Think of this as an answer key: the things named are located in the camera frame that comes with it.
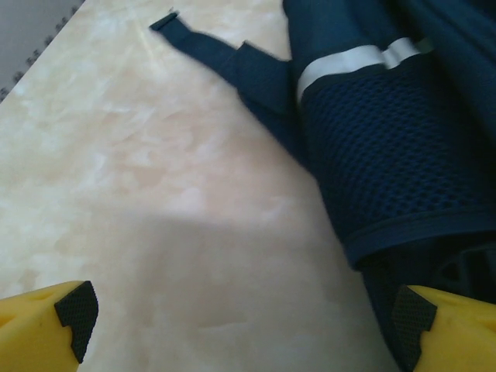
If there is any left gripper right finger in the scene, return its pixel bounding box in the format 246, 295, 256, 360
391, 284, 496, 372

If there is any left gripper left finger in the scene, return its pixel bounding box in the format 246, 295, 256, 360
0, 280, 100, 372

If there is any navy blue backpack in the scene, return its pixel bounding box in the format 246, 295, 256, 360
149, 0, 496, 372

